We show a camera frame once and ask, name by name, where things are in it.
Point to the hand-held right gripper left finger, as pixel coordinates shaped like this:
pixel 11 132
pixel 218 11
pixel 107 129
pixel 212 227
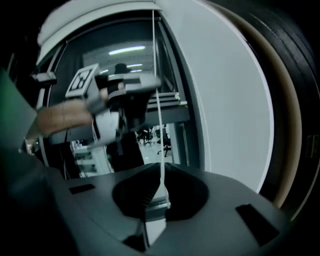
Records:
pixel 95 200

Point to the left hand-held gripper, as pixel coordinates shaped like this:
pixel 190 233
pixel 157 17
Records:
pixel 82 82

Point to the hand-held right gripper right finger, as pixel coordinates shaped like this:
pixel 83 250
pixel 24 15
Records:
pixel 237 212

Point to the grey roller blind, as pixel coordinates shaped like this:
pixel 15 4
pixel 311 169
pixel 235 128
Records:
pixel 95 20

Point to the person's left forearm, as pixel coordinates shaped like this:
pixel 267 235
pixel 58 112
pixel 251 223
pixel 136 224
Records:
pixel 62 117

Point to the black framed window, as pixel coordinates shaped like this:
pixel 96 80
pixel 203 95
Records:
pixel 75 55

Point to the dark board with pale edge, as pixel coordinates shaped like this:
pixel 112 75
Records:
pixel 287 105

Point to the stack of dark wooden boards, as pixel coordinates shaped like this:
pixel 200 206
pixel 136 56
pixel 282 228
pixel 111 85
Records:
pixel 300 50

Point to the aluminium blind bottom rail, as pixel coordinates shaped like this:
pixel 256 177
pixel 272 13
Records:
pixel 167 98

